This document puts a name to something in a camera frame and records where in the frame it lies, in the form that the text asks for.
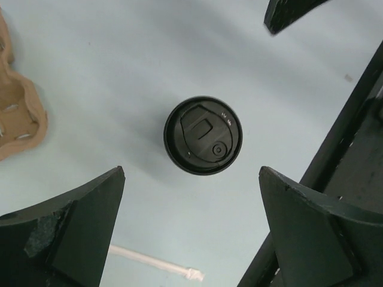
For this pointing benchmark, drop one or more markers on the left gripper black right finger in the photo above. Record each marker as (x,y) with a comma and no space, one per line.
(319,240)

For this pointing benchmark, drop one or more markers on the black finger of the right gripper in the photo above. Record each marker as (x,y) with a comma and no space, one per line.
(280,14)

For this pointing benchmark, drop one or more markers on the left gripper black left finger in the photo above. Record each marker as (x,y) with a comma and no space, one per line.
(63,241)

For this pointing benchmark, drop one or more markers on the brown cardboard cup carrier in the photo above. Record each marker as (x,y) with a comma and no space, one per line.
(24,121)

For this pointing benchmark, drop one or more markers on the black plastic cup lid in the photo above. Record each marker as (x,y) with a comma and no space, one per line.
(202,135)

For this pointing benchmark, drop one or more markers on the white paper-wrapped straw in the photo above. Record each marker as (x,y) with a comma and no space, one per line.
(186,272)

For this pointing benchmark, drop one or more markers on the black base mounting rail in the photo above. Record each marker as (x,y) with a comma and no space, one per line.
(347,166)

